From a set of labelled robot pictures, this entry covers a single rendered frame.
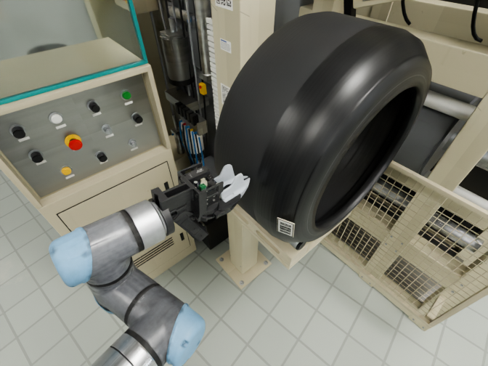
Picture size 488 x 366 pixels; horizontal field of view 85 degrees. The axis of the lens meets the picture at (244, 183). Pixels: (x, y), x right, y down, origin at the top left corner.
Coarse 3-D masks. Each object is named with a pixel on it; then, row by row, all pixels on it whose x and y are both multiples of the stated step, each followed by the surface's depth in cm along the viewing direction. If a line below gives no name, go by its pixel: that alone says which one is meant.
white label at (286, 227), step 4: (280, 220) 58; (284, 220) 57; (280, 224) 59; (284, 224) 59; (288, 224) 58; (292, 224) 57; (280, 228) 61; (284, 228) 60; (288, 228) 59; (292, 228) 58; (284, 232) 61; (288, 232) 60; (292, 232) 60; (292, 236) 61
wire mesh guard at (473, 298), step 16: (416, 176) 93; (432, 192) 92; (448, 192) 88; (432, 208) 95; (448, 208) 91; (480, 208) 83; (368, 224) 123; (384, 224) 116; (448, 224) 94; (368, 240) 127; (384, 256) 125; (432, 256) 105; (368, 272) 140; (384, 288) 134; (448, 304) 110; (464, 304) 103; (432, 320) 121
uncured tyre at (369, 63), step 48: (288, 48) 54; (336, 48) 49; (384, 48) 48; (240, 96) 57; (288, 96) 50; (336, 96) 46; (384, 96) 50; (240, 144) 58; (288, 144) 49; (336, 144) 48; (384, 144) 90; (288, 192) 53; (336, 192) 97; (288, 240) 70
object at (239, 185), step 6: (240, 174) 52; (234, 180) 51; (240, 180) 53; (246, 180) 57; (234, 186) 52; (240, 186) 54; (246, 186) 56; (222, 192) 51; (228, 192) 52; (234, 192) 53; (240, 192) 54; (222, 198) 52; (228, 198) 52
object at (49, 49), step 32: (0, 0) 64; (32, 0) 68; (64, 0) 71; (96, 0) 76; (128, 0) 81; (0, 32) 67; (32, 32) 71; (64, 32) 75; (96, 32) 80; (128, 32) 86; (0, 64) 70; (32, 64) 74; (64, 64) 79; (96, 64) 85; (128, 64) 91; (0, 96) 74
